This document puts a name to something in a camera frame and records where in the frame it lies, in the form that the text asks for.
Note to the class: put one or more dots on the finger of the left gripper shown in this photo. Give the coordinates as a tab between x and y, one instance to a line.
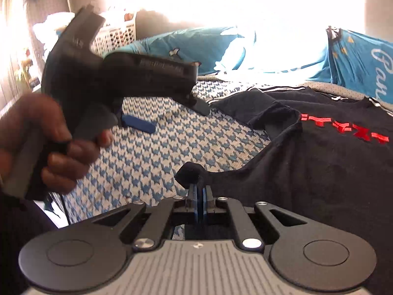
194	103
138	124

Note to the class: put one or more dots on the white perforated laundry basket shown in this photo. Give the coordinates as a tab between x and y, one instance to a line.
115	34

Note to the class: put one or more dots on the person's left hand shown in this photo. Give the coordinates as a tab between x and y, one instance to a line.
34	122

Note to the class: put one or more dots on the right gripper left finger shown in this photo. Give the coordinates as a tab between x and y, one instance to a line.
85	256

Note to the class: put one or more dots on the black garment with white stripes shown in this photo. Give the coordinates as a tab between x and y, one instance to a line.
329	160

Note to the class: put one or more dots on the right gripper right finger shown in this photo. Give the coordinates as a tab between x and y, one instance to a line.
304	252

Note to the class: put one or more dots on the houndstooth blue beige mattress cover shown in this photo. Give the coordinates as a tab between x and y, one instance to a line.
142	167

